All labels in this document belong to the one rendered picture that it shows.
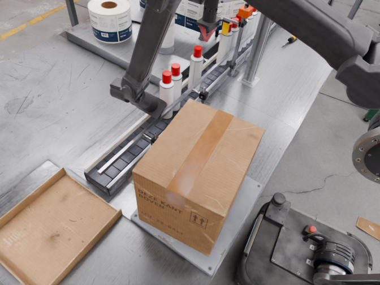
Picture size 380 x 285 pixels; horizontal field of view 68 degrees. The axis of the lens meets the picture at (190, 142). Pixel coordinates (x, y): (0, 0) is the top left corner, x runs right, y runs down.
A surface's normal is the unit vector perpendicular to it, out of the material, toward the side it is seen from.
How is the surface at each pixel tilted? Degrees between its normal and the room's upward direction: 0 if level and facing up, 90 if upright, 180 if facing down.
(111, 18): 90
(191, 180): 0
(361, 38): 21
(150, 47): 100
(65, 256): 0
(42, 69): 0
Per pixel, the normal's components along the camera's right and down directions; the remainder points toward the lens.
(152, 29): -0.43, 0.78
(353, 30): 0.29, -0.36
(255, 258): 0.08, -0.63
